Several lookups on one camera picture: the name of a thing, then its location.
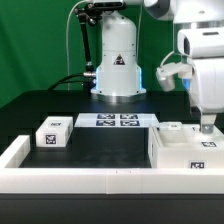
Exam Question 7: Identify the small white tagged block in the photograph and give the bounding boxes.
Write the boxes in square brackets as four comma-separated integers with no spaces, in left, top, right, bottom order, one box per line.
[35,116,73,147]

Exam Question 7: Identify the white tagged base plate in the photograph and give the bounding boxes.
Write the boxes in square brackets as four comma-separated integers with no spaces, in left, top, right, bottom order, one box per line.
[75,113,159,128]

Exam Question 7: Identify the white border fence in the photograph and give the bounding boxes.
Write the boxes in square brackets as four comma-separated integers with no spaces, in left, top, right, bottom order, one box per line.
[0,135,224,194]

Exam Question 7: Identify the white cabinet body box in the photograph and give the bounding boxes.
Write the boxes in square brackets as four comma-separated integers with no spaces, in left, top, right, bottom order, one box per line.
[148,124,224,169]

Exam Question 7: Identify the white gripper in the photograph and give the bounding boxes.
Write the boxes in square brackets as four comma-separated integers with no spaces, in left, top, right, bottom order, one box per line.
[177,28,224,134]

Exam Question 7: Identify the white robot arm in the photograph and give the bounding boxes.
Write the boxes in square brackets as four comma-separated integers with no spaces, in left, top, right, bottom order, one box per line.
[91,0,224,134]

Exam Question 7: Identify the white cable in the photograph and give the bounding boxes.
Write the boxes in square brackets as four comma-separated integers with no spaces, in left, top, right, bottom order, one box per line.
[65,0,88,92]

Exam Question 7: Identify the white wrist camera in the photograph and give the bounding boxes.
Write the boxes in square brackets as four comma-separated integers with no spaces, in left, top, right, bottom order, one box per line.
[156,62,192,92]

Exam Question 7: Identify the black cable bundle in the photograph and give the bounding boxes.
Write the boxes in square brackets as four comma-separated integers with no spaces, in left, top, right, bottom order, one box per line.
[47,73,98,92]

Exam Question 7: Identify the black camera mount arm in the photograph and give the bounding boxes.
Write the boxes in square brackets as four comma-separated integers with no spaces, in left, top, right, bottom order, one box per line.
[75,0,126,87]

